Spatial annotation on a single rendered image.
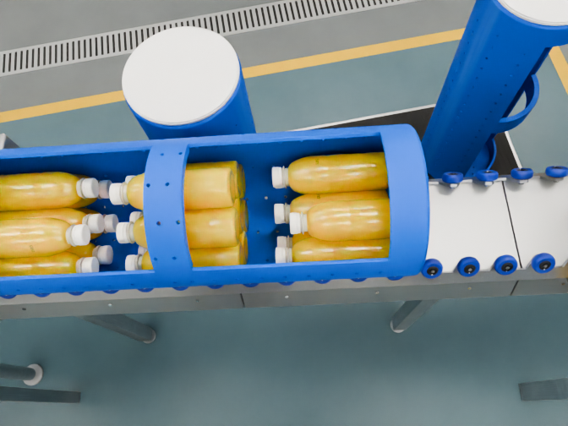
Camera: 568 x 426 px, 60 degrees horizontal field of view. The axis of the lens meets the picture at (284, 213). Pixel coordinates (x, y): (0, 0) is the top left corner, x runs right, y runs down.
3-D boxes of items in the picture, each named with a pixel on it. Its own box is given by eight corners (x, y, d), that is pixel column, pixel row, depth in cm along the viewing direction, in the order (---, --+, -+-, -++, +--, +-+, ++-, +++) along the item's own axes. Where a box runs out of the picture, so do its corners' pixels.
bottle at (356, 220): (417, 211, 83) (297, 218, 84) (414, 246, 88) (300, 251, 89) (408, 188, 90) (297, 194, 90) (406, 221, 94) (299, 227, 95)
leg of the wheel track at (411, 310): (406, 332, 190) (445, 298, 132) (390, 333, 190) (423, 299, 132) (404, 317, 192) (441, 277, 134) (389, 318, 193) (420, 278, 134)
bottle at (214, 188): (229, 158, 87) (117, 165, 88) (228, 193, 83) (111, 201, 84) (236, 180, 93) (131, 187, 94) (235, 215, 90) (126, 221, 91)
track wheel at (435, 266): (445, 262, 99) (442, 256, 101) (422, 263, 99) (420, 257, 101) (443, 280, 101) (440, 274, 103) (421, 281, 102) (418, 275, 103)
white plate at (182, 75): (261, 84, 112) (262, 86, 113) (202, 8, 122) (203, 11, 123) (155, 144, 108) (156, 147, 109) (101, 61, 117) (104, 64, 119)
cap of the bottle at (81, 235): (77, 221, 92) (86, 220, 92) (83, 237, 94) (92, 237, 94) (69, 232, 89) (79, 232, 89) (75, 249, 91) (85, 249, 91)
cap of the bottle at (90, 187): (90, 200, 98) (99, 199, 98) (81, 194, 94) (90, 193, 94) (91, 182, 99) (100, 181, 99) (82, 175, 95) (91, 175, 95)
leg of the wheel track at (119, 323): (155, 343, 195) (86, 314, 137) (141, 343, 195) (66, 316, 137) (156, 328, 197) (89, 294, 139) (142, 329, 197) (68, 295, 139)
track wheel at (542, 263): (559, 256, 98) (554, 250, 100) (536, 257, 98) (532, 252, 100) (554, 274, 100) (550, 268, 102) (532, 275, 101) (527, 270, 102)
